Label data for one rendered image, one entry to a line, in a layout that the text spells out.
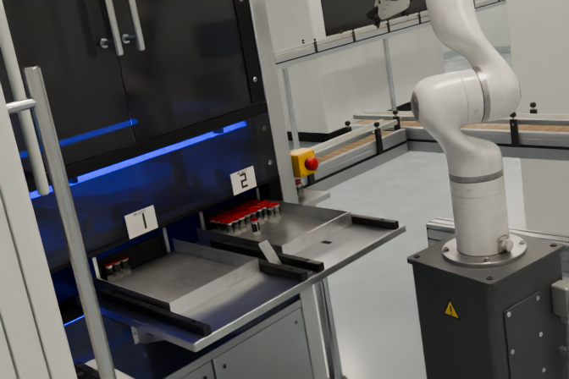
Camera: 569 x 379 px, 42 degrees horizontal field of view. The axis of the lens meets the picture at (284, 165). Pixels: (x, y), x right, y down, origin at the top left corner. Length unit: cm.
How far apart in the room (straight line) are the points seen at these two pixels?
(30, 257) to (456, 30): 100
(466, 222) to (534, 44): 154
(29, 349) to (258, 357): 115
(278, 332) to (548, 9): 165
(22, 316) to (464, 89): 99
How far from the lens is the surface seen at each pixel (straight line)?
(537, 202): 333
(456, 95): 163
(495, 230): 173
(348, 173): 254
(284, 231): 203
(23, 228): 112
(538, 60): 316
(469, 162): 167
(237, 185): 205
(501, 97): 165
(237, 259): 184
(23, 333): 115
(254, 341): 219
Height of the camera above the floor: 155
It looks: 14 degrees down
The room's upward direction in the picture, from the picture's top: 10 degrees counter-clockwise
